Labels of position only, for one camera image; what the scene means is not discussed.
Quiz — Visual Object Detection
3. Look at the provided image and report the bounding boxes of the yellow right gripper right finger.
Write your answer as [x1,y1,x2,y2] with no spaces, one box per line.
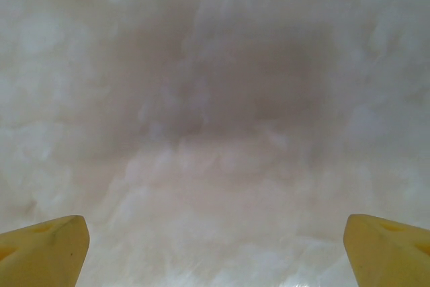
[343,213,430,287]

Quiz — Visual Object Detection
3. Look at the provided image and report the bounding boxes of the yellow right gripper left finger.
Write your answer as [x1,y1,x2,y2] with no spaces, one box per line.
[0,214,91,287]

